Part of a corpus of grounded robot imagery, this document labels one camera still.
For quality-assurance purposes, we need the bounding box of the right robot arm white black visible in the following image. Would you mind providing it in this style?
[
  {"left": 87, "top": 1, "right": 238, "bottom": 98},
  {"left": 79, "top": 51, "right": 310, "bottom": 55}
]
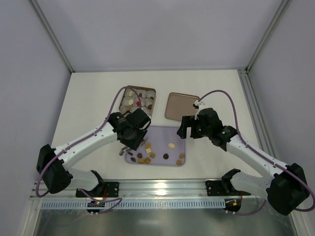
[{"left": 177, "top": 108, "right": 310, "bottom": 215}]

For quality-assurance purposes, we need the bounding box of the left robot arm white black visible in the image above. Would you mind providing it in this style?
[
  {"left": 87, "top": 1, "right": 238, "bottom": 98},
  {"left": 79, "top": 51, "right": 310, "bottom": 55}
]
[{"left": 36, "top": 108, "right": 151, "bottom": 197}]

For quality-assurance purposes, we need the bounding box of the caramel shell chocolate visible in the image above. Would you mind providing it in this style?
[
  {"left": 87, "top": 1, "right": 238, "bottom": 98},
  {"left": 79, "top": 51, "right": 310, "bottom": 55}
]
[{"left": 144, "top": 158, "right": 151, "bottom": 164}]

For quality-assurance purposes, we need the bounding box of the brown tin lid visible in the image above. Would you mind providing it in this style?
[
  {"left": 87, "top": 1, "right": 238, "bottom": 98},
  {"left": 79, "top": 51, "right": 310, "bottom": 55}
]
[{"left": 164, "top": 92, "right": 200, "bottom": 121}]

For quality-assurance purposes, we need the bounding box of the brown tin box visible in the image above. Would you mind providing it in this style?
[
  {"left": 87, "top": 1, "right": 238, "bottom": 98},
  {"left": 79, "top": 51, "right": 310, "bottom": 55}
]
[{"left": 119, "top": 86, "right": 157, "bottom": 117}]

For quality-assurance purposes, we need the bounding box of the purple plastic tray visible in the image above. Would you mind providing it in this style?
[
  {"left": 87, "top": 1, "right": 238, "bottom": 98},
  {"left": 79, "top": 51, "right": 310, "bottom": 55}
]
[{"left": 125, "top": 126, "right": 186, "bottom": 167}]

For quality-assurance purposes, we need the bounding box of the right black mount plate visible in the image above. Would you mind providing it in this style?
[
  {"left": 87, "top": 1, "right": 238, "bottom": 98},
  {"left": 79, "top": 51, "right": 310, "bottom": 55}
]
[{"left": 205, "top": 180, "right": 226, "bottom": 197}]

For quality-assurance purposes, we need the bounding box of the black mount plate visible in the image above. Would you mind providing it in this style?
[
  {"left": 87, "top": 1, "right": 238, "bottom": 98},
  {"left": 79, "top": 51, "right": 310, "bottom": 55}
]
[
  {"left": 205, "top": 180, "right": 226, "bottom": 197},
  {"left": 75, "top": 181, "right": 120, "bottom": 198}
]

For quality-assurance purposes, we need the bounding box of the left black mount plate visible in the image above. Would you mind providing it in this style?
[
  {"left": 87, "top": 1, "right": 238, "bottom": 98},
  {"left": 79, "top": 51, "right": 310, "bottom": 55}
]
[{"left": 75, "top": 181, "right": 120, "bottom": 198}]

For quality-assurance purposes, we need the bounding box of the aluminium rail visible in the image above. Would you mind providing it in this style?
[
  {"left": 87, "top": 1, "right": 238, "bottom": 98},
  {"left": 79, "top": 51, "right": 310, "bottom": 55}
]
[{"left": 31, "top": 178, "right": 256, "bottom": 199}]

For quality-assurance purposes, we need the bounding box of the white slotted cable duct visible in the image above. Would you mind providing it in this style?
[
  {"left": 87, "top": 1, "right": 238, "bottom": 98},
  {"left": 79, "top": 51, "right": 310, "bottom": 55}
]
[{"left": 40, "top": 199, "right": 225, "bottom": 210}]

